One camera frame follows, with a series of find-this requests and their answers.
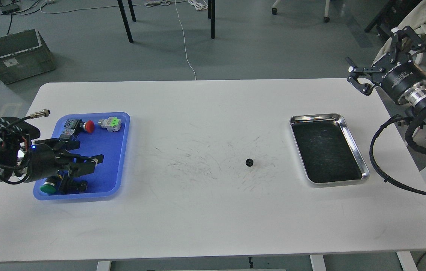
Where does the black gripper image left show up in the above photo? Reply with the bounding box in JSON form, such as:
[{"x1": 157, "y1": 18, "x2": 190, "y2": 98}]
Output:
[{"x1": 21, "y1": 138, "x2": 104, "y2": 183}]

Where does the yellow push button switch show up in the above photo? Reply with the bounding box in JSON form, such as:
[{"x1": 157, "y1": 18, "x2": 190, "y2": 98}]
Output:
[{"x1": 59, "y1": 128, "x2": 77, "y2": 140}]

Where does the black table leg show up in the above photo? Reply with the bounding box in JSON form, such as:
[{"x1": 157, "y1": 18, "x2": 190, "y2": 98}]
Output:
[
  {"x1": 117, "y1": 0, "x2": 136, "y2": 43},
  {"x1": 207, "y1": 0, "x2": 215, "y2": 39}
]

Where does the green grey connector switch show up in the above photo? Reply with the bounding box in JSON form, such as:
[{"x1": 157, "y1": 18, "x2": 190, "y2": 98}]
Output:
[{"x1": 98, "y1": 117, "x2": 122, "y2": 132}]

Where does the silver metal tray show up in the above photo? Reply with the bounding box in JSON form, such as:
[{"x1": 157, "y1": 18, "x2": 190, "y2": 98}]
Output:
[{"x1": 290, "y1": 113, "x2": 370, "y2": 187}]

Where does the black table leg left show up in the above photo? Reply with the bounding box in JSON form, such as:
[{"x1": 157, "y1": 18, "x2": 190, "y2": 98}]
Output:
[{"x1": 117, "y1": 0, "x2": 136, "y2": 43}]

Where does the black table leg right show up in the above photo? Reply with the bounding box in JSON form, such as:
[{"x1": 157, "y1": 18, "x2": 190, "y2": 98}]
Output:
[{"x1": 207, "y1": 0, "x2": 215, "y2": 39}]

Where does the blue plastic tray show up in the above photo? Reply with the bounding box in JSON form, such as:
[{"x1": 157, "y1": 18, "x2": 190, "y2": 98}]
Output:
[{"x1": 33, "y1": 112, "x2": 130, "y2": 201}]

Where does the white floor cable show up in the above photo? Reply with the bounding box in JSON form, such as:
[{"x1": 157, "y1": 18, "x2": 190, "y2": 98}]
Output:
[{"x1": 40, "y1": 0, "x2": 209, "y2": 81}]

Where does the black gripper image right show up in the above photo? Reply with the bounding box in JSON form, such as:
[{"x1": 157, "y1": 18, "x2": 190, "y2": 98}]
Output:
[{"x1": 346, "y1": 26, "x2": 426, "y2": 106}]

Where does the green push button switch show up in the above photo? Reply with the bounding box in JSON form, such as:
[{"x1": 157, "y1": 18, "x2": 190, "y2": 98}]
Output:
[{"x1": 40, "y1": 175, "x2": 63, "y2": 195}]

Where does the red push button switch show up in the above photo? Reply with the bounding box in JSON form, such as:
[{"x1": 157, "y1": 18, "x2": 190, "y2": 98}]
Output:
[{"x1": 64, "y1": 119, "x2": 95, "y2": 134}]

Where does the grey plastic crate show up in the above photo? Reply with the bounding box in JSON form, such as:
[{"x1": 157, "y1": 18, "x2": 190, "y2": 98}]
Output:
[{"x1": 0, "y1": 29, "x2": 57, "y2": 85}]

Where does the beige cloth on chair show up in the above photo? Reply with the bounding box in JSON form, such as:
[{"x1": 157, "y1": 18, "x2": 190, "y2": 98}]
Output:
[{"x1": 372, "y1": 0, "x2": 426, "y2": 64}]

